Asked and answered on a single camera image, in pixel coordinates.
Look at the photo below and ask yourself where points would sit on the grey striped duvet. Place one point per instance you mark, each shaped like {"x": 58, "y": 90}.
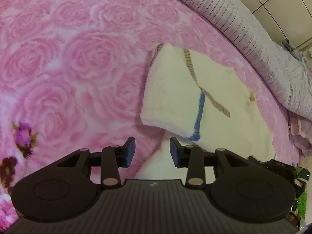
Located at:
{"x": 287, "y": 78}

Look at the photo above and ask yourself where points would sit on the green knitted sweater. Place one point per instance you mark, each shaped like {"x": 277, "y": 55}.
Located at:
{"x": 302, "y": 203}

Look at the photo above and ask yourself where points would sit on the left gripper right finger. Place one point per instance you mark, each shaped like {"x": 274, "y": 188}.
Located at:
{"x": 192, "y": 158}

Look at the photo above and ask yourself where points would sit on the cream wardrobe doors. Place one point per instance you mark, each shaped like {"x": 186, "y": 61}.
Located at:
{"x": 284, "y": 19}

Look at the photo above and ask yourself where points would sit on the mauve pillow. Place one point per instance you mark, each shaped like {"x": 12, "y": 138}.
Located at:
{"x": 300, "y": 132}

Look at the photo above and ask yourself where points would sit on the pink rose bed blanket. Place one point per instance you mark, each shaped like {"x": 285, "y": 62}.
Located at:
{"x": 73, "y": 74}

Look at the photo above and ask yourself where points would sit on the cream knitted sweater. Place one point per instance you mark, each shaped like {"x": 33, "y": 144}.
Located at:
{"x": 201, "y": 103}

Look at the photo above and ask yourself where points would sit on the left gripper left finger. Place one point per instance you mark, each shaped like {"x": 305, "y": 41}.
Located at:
{"x": 115, "y": 157}

